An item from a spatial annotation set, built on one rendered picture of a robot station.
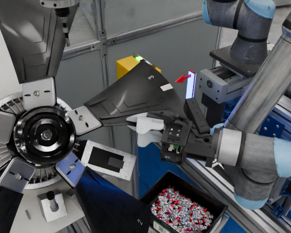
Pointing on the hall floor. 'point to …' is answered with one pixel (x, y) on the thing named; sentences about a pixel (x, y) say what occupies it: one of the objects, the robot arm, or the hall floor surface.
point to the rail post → (135, 162)
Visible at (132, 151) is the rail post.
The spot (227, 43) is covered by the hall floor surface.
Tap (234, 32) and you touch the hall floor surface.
